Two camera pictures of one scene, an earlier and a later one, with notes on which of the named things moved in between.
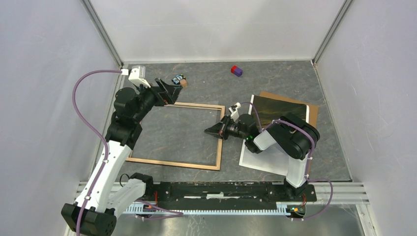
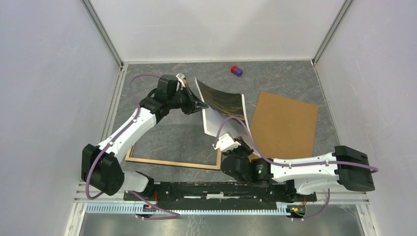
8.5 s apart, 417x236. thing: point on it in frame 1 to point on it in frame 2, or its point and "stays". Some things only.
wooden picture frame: (130, 159) stays
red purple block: (235, 70) stays
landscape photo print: (274, 159) to (225, 114)
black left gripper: (164, 98) to (193, 103)
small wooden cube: (183, 83) stays
